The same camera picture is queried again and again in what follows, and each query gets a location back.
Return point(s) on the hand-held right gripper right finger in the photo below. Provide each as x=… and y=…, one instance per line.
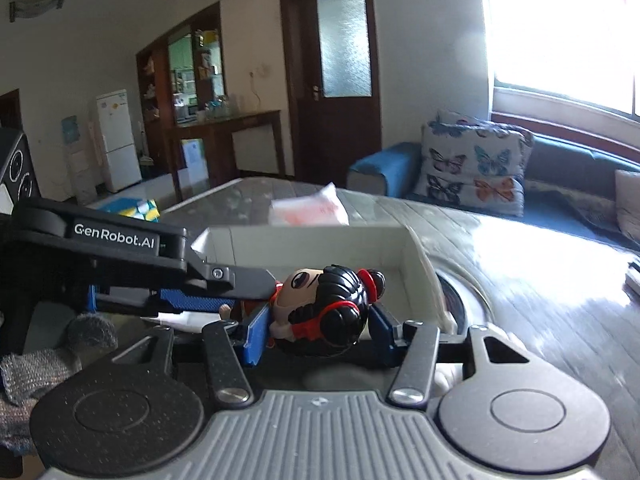
x=384, y=332

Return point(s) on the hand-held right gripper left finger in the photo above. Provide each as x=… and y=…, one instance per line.
x=254, y=337

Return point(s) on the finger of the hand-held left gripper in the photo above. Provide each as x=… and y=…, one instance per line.
x=240, y=277

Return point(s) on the black-haired toy doll figure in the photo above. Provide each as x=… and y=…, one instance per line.
x=325, y=310

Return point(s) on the white cardboard box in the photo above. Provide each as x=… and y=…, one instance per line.
x=320, y=245

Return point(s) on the person's left hand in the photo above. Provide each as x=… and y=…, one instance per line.
x=40, y=370

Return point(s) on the blue-green tissue box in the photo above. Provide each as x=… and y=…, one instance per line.
x=130, y=209

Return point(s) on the white water dispenser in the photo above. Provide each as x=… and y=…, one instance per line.
x=75, y=160

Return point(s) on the round metal dish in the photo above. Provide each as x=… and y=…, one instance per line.
x=462, y=300

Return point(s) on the white red-printed plastic packet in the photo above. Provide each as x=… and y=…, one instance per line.
x=310, y=207

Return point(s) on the white refrigerator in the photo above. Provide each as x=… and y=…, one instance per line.
x=117, y=145

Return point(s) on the dark wooden console table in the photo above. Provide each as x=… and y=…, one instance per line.
x=225, y=122

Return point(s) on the dark wooden shelf cabinet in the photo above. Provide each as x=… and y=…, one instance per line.
x=155, y=90

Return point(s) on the butterfly print pillow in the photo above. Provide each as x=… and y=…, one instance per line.
x=472, y=165

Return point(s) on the dark wooden door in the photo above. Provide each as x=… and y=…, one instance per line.
x=300, y=85

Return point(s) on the blue sofa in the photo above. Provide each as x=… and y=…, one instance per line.
x=565, y=195

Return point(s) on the white cushion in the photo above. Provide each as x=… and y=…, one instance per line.
x=629, y=205

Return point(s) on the bright window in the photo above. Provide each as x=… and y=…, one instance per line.
x=560, y=35

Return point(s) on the wall lamp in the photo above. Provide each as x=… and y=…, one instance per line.
x=37, y=6

